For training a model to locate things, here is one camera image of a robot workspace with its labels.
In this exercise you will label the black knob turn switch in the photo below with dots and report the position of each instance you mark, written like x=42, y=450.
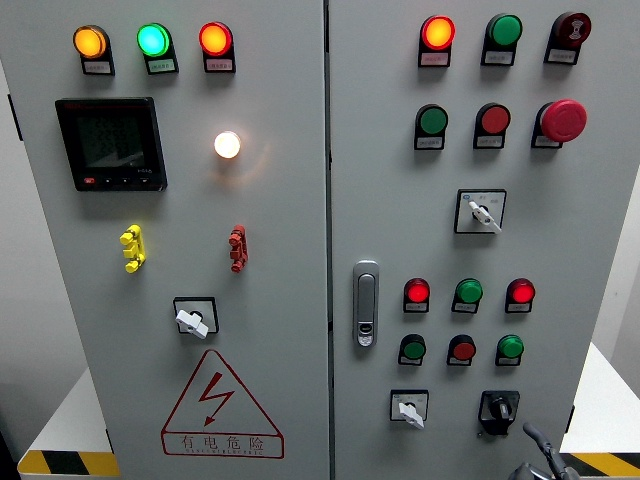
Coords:
x=499, y=410

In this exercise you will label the black door hinge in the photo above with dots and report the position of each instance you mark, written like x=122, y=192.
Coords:
x=570, y=419
x=15, y=117
x=110, y=440

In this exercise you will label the black yellow striped tape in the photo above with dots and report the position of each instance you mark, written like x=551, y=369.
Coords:
x=70, y=464
x=610, y=465

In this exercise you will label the small white label plate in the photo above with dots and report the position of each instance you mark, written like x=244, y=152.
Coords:
x=430, y=143
x=459, y=361
x=97, y=67
x=416, y=307
x=489, y=142
x=507, y=361
x=410, y=360
x=162, y=65
x=561, y=57
x=545, y=141
x=517, y=308
x=464, y=308
x=220, y=65
x=498, y=58
x=435, y=59

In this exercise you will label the small green indicator lamp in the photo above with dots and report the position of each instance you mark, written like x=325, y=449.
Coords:
x=510, y=346
x=469, y=291

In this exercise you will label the small red push button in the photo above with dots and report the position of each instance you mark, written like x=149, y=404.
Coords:
x=463, y=350

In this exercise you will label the small red indicator lamp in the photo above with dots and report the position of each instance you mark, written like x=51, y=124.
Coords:
x=521, y=292
x=417, y=291

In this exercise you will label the small green push button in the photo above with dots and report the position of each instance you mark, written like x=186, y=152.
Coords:
x=413, y=350

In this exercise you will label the silver door lock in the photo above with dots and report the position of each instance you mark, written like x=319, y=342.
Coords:
x=366, y=300

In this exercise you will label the pale grey door with lock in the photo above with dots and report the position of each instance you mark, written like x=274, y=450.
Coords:
x=400, y=225

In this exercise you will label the red warning triangle sticker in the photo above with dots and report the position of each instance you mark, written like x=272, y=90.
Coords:
x=222, y=442

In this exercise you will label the large red stop button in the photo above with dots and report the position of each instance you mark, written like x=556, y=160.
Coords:
x=563, y=121

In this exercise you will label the large red push button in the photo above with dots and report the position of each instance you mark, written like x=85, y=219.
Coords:
x=494, y=119

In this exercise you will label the large green push button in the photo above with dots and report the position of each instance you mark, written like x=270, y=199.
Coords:
x=433, y=120

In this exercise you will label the pale grey door with display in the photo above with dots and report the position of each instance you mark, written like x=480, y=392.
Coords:
x=280, y=225

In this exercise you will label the large green indicator lamp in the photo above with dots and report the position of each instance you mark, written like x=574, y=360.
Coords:
x=505, y=30
x=153, y=40

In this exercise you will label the dark red buzzer lamp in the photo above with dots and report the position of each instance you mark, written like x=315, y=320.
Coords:
x=573, y=29

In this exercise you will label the large red indicator lamp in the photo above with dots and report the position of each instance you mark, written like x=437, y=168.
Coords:
x=438, y=33
x=215, y=39

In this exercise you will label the white glowing lamp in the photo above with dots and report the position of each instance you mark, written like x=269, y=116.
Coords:
x=227, y=144

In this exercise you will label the black display meter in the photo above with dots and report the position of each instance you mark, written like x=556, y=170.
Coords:
x=111, y=144

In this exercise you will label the large yellow indicator lamp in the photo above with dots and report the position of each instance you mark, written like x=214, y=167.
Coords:
x=89, y=42

